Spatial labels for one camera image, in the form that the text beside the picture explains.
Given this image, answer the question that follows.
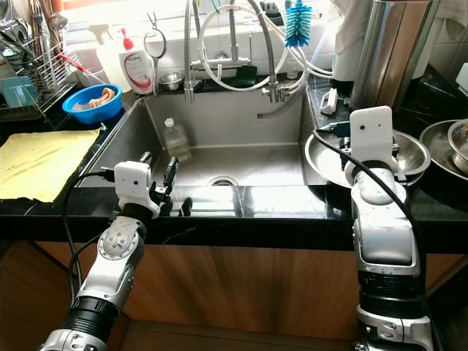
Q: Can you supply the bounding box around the large shallow steel bowl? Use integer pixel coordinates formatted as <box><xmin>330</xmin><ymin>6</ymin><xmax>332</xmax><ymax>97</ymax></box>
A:
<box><xmin>304</xmin><ymin>128</ymin><xmax>421</xmax><ymax>189</ymax></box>

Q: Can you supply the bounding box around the clear plastic bottle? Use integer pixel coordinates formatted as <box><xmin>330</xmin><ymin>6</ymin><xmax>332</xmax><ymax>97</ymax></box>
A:
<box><xmin>162</xmin><ymin>118</ymin><xmax>192</xmax><ymax>164</ymax></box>

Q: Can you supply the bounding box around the round sink drain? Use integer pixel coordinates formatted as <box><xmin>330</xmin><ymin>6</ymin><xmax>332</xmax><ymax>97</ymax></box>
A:
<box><xmin>206</xmin><ymin>175</ymin><xmax>241</xmax><ymax>189</ymax></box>

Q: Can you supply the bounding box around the blue plastic bowl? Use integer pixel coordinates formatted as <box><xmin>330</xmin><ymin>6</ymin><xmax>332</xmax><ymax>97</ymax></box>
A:
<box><xmin>61</xmin><ymin>84</ymin><xmax>124</xmax><ymax>126</ymax></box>

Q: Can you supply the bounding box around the deep steel bowl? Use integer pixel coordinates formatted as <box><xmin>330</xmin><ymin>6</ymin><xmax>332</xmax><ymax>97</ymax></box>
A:
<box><xmin>393</xmin><ymin>130</ymin><xmax>431</xmax><ymax>178</ymax></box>

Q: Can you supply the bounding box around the small white plastic clip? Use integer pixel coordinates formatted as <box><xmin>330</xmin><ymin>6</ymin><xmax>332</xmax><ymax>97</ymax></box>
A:
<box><xmin>320</xmin><ymin>88</ymin><xmax>339</xmax><ymax>116</ymax></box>

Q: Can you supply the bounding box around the peach coloured rag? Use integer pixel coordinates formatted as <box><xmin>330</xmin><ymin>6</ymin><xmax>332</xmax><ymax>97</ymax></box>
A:
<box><xmin>79</xmin><ymin>88</ymin><xmax>118</xmax><ymax>111</ymax></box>

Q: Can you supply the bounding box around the small steel bowl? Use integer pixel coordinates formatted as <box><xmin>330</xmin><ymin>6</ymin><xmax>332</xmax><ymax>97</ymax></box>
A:
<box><xmin>156</xmin><ymin>72</ymin><xmax>186</xmax><ymax>93</ymax></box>

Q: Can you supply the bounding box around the white red pump soap bottle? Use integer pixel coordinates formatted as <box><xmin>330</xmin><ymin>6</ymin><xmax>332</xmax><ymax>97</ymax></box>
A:
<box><xmin>119</xmin><ymin>29</ymin><xmax>156</xmax><ymax>97</ymax></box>

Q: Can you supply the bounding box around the stainless steel sink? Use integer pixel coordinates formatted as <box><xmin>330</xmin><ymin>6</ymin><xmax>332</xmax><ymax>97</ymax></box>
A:
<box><xmin>80</xmin><ymin>90</ymin><xmax>337</xmax><ymax>219</ymax></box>

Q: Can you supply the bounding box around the wide steel basin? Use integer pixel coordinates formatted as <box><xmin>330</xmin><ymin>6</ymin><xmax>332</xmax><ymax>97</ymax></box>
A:
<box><xmin>420</xmin><ymin>119</ymin><xmax>468</xmax><ymax>177</ymax></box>

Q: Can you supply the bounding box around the white spray bottle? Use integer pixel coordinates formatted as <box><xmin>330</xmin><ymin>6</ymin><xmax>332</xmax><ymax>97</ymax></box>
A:
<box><xmin>89</xmin><ymin>23</ymin><xmax>129</xmax><ymax>93</ymax></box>

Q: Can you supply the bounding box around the yellow cloth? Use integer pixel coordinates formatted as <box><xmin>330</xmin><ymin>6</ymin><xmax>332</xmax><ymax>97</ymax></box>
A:
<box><xmin>0</xmin><ymin>129</ymin><xmax>102</xmax><ymax>204</ymax></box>

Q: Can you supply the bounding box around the dark wooden cabinet front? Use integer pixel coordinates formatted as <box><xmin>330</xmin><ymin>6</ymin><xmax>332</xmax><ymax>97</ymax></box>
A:
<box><xmin>0</xmin><ymin>238</ymin><xmax>468</xmax><ymax>351</ymax></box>

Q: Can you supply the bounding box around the teal plastic container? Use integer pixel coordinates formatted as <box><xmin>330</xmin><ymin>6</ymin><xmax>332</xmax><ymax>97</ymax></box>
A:
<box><xmin>1</xmin><ymin>75</ymin><xmax>38</xmax><ymax>110</ymax></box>

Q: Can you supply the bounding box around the steel gooseneck faucet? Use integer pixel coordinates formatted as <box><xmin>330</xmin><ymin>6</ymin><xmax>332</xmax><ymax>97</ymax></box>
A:
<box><xmin>227</xmin><ymin>0</ymin><xmax>305</xmax><ymax>118</ymax></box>

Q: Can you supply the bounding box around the dark green sponge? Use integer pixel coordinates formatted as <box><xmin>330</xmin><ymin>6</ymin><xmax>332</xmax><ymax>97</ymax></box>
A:
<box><xmin>234</xmin><ymin>64</ymin><xmax>259</xmax><ymax>88</ymax></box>

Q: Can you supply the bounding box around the white jug with blue label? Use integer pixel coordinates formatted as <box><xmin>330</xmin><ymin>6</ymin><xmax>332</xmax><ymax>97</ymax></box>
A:
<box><xmin>332</xmin><ymin>0</ymin><xmax>374</xmax><ymax>82</ymax></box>

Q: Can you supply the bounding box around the tall stainless steel container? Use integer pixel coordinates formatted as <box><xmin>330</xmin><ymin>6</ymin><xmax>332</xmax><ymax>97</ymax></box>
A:
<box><xmin>349</xmin><ymin>0</ymin><xmax>440</xmax><ymax>112</ymax></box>

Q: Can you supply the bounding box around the blue bottle brush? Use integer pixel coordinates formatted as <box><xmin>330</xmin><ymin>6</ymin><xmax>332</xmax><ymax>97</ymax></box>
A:
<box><xmin>284</xmin><ymin>0</ymin><xmax>316</xmax><ymax>49</ymax></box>

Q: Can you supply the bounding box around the steel ladle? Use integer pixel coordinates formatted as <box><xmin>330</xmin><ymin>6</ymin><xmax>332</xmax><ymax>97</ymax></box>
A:
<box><xmin>48</xmin><ymin>13</ymin><xmax>71</xmax><ymax>32</ymax></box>

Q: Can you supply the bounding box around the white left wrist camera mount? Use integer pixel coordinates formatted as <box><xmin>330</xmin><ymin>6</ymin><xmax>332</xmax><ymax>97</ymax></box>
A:
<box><xmin>115</xmin><ymin>161</ymin><xmax>161</xmax><ymax>219</ymax></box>

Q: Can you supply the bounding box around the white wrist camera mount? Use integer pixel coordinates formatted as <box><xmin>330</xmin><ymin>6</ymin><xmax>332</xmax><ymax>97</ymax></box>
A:
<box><xmin>349</xmin><ymin>106</ymin><xmax>396</xmax><ymax>168</ymax></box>
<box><xmin>115</xmin><ymin>161</ymin><xmax>161</xmax><ymax>219</ymax></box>

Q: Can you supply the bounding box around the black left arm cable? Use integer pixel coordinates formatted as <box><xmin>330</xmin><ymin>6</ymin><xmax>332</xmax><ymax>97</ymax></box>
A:
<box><xmin>61</xmin><ymin>168</ymin><xmax>118</xmax><ymax>301</ymax></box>

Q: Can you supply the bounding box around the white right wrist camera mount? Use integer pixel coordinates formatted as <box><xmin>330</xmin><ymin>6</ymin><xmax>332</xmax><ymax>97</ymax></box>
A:
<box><xmin>349</xmin><ymin>106</ymin><xmax>396</xmax><ymax>168</ymax></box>

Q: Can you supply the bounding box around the hanging metal ring strainer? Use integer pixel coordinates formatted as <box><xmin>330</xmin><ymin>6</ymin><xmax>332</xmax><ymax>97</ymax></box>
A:
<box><xmin>143</xmin><ymin>11</ymin><xmax>168</xmax><ymax>97</ymax></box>

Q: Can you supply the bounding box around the steel spring hose faucet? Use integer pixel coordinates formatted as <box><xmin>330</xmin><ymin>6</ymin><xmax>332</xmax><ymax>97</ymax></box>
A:
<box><xmin>183</xmin><ymin>0</ymin><xmax>203</xmax><ymax>104</ymax></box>

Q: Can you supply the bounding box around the red handled utensil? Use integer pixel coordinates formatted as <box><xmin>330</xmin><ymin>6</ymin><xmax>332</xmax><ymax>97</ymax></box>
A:
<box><xmin>58</xmin><ymin>53</ymin><xmax>93</xmax><ymax>78</ymax></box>

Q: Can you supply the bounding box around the metal wire dish rack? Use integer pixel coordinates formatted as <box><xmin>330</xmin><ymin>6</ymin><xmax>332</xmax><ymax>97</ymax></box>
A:
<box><xmin>0</xmin><ymin>0</ymin><xmax>78</xmax><ymax>122</ymax></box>

